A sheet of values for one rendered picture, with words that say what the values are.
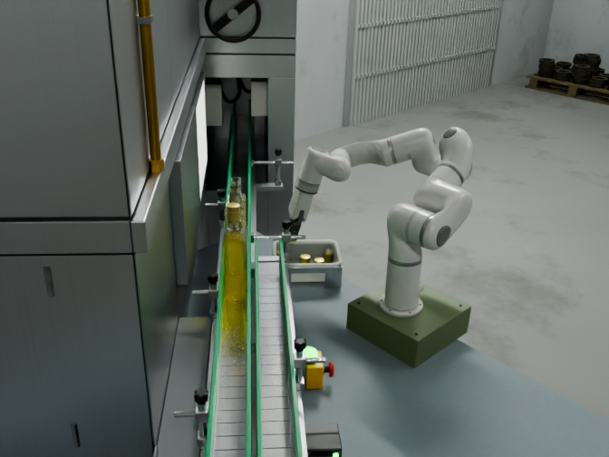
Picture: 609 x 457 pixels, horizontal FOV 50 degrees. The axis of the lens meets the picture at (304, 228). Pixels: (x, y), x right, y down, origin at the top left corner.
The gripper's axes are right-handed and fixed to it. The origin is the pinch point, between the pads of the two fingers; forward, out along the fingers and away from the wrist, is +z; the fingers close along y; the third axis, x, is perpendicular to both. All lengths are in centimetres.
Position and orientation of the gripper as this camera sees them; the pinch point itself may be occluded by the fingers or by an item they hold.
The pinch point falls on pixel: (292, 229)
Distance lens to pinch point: 210.6
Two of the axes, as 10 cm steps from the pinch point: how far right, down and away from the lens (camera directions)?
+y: 1.0, 4.5, -8.9
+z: -2.9, 8.7, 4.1
